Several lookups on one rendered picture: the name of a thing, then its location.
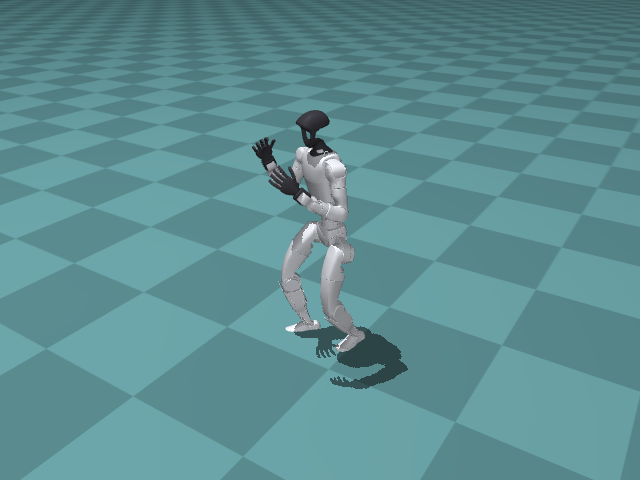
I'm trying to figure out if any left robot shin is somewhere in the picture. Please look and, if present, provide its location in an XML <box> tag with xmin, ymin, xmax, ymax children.
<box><xmin>325</xmin><ymin>304</ymin><xmax>360</xmax><ymax>337</ymax></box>

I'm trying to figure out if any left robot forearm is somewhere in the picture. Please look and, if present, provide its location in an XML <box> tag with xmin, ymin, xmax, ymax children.
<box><xmin>297</xmin><ymin>192</ymin><xmax>347</xmax><ymax>222</ymax></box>

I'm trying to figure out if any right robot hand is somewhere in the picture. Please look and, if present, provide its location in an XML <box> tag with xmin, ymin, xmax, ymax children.
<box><xmin>252</xmin><ymin>137</ymin><xmax>277</xmax><ymax>171</ymax></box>

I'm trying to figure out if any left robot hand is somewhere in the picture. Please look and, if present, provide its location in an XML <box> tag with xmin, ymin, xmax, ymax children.
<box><xmin>269</xmin><ymin>166</ymin><xmax>311</xmax><ymax>206</ymax></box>

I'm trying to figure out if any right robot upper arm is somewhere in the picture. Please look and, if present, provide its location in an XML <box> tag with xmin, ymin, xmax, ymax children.
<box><xmin>291</xmin><ymin>147</ymin><xmax>308</xmax><ymax>185</ymax></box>

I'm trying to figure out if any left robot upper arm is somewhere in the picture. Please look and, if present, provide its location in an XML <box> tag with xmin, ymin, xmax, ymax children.
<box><xmin>325</xmin><ymin>159</ymin><xmax>348</xmax><ymax>222</ymax></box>

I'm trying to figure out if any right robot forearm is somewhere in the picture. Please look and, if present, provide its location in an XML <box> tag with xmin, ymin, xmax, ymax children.
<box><xmin>266</xmin><ymin>161</ymin><xmax>285</xmax><ymax>187</ymax></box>

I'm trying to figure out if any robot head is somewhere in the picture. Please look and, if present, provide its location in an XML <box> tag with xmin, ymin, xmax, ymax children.
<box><xmin>296</xmin><ymin>110</ymin><xmax>333</xmax><ymax>156</ymax></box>

